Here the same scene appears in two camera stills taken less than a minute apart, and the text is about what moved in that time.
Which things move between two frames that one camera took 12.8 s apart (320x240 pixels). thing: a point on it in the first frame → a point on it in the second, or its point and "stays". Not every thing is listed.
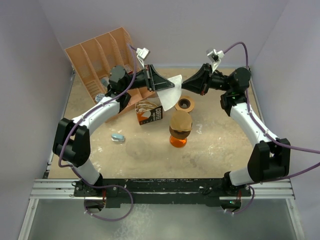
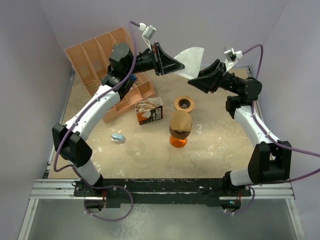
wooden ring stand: [188, 109] stays
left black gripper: [156, 82] → [165, 64]
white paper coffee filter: [168, 97] → [191, 58]
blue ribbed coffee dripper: [179, 134] stays
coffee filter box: [149, 110] stays
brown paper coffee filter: [181, 121] stays
